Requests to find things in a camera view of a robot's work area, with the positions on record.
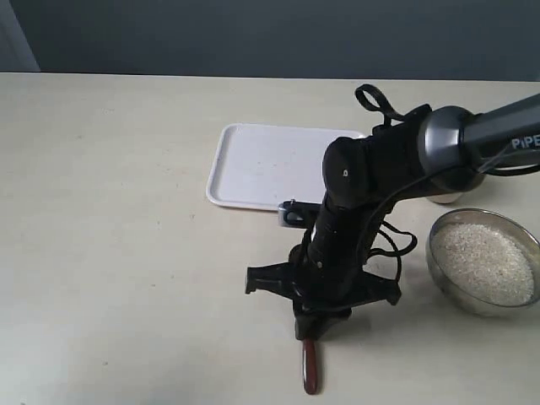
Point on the dark red wooden spoon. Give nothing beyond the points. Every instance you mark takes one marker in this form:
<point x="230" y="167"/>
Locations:
<point x="310" y="363"/>

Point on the white rectangular plastic tray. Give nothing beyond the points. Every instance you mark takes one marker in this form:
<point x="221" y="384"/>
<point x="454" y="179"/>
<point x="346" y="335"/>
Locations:
<point x="258" y="166"/>

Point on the small steel cup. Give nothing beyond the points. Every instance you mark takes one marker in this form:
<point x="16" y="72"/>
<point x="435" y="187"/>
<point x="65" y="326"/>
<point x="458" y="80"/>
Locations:
<point x="447" y="198"/>

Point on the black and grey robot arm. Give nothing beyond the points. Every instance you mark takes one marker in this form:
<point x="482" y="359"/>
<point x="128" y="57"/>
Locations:
<point x="426" y="152"/>

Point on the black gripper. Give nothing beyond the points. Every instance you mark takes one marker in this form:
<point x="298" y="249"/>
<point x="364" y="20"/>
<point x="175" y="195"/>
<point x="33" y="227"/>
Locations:
<point x="325" y="271"/>

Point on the wide steel rice bowl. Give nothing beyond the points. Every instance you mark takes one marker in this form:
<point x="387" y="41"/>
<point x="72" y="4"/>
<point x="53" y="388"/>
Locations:
<point x="521" y="236"/>

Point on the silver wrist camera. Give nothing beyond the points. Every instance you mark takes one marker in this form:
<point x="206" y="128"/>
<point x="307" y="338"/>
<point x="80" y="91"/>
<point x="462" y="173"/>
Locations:
<point x="289" y="216"/>

